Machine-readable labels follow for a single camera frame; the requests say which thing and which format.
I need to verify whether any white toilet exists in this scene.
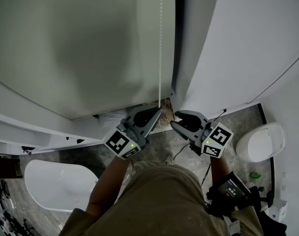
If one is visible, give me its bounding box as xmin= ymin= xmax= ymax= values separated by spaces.
xmin=236 ymin=121 xmax=287 ymax=162

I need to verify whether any person's right forearm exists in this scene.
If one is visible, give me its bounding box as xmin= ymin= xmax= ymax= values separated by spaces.
xmin=209 ymin=155 xmax=230 ymax=181

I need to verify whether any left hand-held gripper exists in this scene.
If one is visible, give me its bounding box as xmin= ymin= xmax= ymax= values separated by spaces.
xmin=104 ymin=106 xmax=163 ymax=160

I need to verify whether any beige crumpled cloth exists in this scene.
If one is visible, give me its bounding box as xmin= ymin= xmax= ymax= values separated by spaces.
xmin=159 ymin=97 xmax=175 ymax=128

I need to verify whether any white box with blue mark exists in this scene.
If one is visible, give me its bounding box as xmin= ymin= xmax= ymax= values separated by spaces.
xmin=272 ymin=199 xmax=288 ymax=222

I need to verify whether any white bathtub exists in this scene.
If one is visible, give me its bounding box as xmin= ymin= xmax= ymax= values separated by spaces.
xmin=24 ymin=159 xmax=99 ymax=212

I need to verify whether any person's beige shirt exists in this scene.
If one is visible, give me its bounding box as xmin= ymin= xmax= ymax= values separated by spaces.
xmin=58 ymin=160 xmax=265 ymax=236

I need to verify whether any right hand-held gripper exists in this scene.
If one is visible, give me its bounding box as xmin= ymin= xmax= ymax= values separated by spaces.
xmin=170 ymin=110 xmax=234 ymax=159

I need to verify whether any person's left forearm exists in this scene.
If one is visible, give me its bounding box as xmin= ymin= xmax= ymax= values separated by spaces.
xmin=85 ymin=156 xmax=130 ymax=217

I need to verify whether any black window side track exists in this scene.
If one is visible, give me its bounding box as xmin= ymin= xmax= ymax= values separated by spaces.
xmin=175 ymin=0 xmax=186 ymax=95

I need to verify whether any black equipment pile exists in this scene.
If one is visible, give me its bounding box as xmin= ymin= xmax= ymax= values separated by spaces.
xmin=0 ymin=180 xmax=34 ymax=236

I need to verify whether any thin grey wall cable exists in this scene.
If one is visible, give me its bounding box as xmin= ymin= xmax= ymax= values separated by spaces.
xmin=246 ymin=42 xmax=299 ymax=105

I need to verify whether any white strap with black buckle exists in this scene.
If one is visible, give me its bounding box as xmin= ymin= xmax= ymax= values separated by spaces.
xmin=228 ymin=220 xmax=241 ymax=236

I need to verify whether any dark wooden cabinet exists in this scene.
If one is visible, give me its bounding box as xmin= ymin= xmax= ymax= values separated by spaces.
xmin=0 ymin=156 xmax=24 ymax=179

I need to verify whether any white bead pull chain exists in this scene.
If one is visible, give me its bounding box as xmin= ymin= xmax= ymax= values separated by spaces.
xmin=158 ymin=0 xmax=164 ymax=108

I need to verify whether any black power cable with plug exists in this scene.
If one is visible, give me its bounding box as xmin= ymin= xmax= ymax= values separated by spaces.
xmin=212 ymin=109 xmax=227 ymax=122

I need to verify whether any black wrist-mounted screen device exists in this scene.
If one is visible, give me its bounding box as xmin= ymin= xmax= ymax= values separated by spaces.
xmin=206 ymin=171 xmax=252 ymax=218

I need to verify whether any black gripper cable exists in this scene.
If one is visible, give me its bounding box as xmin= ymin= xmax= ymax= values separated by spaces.
xmin=201 ymin=162 xmax=212 ymax=186

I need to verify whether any black office chair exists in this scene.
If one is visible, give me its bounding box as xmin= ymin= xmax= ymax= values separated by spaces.
xmin=250 ymin=185 xmax=288 ymax=236

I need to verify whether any white roller blind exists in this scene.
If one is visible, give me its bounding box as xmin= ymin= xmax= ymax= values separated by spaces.
xmin=0 ymin=0 xmax=176 ymax=119

